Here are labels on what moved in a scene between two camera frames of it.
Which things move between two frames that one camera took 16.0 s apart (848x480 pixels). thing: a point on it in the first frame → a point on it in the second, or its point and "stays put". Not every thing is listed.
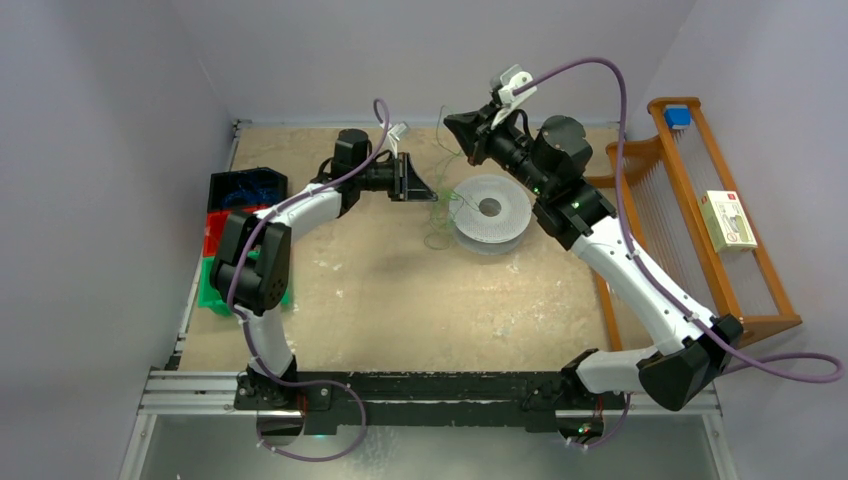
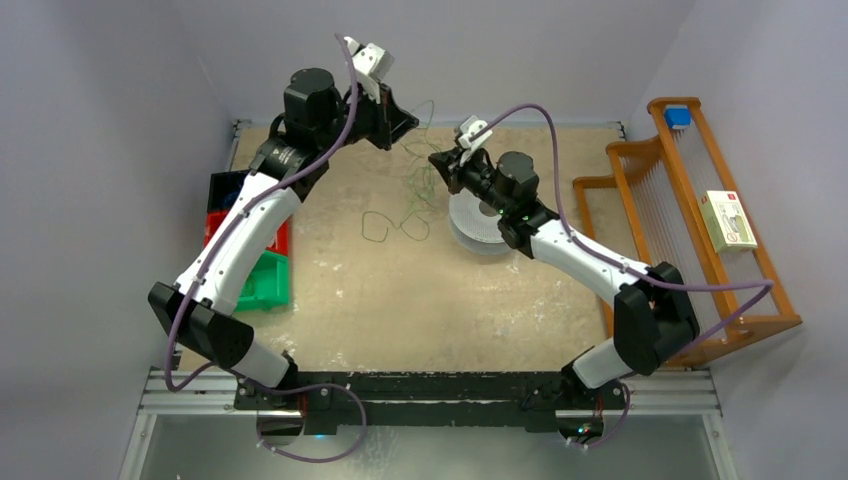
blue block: [678, 116] stays put
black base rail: [420, 398] stays put
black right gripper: [482, 136] → [457, 168]
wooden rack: [672, 190] stays put
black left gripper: [406, 185] → [389, 124]
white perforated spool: [483, 234] stays put
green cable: [445, 201] → [423, 151]
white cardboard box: [725, 222] stays put
